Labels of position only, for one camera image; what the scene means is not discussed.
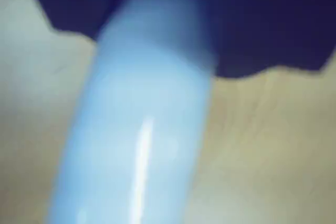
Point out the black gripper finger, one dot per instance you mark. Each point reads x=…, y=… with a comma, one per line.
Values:
x=73, y=3
x=267, y=24

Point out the white marker pen red cap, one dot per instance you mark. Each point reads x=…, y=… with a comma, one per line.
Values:
x=131, y=129

